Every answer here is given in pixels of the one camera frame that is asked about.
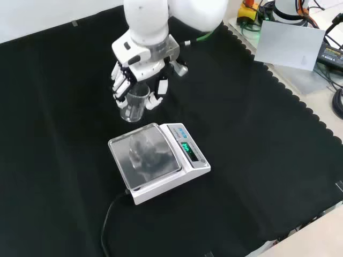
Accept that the yellow stop button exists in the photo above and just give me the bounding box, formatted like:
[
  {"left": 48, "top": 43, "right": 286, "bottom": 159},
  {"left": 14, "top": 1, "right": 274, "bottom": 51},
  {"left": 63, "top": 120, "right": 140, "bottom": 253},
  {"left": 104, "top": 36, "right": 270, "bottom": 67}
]
[{"left": 235, "top": 0, "right": 260, "bottom": 23}]

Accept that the white electronic balance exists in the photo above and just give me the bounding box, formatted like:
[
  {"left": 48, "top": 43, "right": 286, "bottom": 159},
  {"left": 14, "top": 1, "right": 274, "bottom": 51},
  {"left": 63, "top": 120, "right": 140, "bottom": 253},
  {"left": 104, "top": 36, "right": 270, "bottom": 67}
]
[{"left": 107, "top": 122, "right": 212, "bottom": 206}]

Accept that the black power adapter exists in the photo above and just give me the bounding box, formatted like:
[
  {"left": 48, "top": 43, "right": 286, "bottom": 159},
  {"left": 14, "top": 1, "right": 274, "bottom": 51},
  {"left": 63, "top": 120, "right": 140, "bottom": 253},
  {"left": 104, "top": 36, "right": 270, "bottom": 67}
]
[{"left": 317, "top": 41, "right": 343, "bottom": 68}]

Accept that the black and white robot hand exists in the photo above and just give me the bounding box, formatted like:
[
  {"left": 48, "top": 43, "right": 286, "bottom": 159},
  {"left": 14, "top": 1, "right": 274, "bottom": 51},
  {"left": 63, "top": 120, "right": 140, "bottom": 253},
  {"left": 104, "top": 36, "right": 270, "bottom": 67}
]
[{"left": 110, "top": 34, "right": 189, "bottom": 110}]

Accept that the pale grey board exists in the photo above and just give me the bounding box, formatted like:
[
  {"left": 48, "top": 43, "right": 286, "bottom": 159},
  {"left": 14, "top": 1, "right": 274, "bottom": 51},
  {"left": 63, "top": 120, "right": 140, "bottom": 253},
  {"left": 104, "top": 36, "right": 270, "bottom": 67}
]
[{"left": 253, "top": 20, "right": 326, "bottom": 72}]

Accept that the clear glass beaker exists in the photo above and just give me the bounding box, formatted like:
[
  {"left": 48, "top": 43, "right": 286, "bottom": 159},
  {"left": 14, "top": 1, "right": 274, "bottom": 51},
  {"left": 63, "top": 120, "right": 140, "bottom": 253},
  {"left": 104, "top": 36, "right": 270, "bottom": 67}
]
[{"left": 120, "top": 86, "right": 151, "bottom": 123}]

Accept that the black balance power cable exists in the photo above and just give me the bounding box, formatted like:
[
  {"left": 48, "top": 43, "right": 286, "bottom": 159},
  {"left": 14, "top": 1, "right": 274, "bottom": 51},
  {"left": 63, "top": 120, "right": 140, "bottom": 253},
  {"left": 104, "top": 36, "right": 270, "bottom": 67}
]
[{"left": 101, "top": 188, "right": 132, "bottom": 257}]

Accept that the black bench cloth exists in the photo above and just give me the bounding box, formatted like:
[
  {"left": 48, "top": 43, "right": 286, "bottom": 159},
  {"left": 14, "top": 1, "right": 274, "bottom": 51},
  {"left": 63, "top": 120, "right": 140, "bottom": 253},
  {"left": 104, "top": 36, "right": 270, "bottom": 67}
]
[{"left": 0, "top": 4, "right": 343, "bottom": 257}]

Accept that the green robot cable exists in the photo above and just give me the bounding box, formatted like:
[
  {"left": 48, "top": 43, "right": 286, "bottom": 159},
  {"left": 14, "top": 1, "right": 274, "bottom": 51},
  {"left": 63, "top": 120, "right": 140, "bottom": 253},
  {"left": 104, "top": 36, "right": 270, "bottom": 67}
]
[{"left": 178, "top": 21, "right": 225, "bottom": 48}]

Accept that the black coiled cable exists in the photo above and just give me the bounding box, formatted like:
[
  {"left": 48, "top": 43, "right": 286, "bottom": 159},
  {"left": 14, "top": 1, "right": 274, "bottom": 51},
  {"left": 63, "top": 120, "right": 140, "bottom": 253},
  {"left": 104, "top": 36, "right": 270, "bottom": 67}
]
[{"left": 331, "top": 87, "right": 343, "bottom": 120}]

